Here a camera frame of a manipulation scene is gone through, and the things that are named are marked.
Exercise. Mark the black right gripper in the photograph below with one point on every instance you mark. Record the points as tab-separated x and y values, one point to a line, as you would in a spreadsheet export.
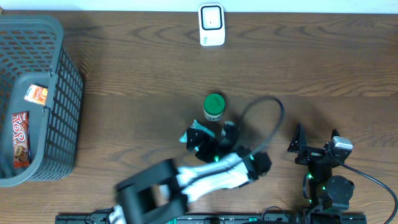
310	154

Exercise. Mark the red Top chocolate bar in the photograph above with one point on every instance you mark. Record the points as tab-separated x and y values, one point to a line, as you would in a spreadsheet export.
20	139

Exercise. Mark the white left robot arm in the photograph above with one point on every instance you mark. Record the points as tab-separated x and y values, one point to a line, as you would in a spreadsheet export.
163	192

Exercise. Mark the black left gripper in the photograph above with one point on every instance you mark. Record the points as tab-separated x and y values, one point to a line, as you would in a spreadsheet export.
212	145

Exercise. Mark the green lid jar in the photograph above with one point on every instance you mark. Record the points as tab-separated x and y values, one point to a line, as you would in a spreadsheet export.
214	107

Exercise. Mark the orange tissue packet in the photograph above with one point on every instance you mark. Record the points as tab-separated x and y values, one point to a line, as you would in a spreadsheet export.
36	94

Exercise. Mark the grey plastic basket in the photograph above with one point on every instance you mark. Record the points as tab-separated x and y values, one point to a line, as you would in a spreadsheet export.
32	53

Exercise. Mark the white barcode scanner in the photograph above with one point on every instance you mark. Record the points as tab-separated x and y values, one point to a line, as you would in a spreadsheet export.
211	25

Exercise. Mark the teal wet wipes pack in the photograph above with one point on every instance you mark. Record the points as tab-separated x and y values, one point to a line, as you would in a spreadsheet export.
197	126

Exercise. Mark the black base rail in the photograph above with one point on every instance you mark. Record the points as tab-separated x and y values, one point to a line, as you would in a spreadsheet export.
102	218

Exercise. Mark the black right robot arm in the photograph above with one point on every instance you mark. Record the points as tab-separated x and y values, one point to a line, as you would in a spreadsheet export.
328	194

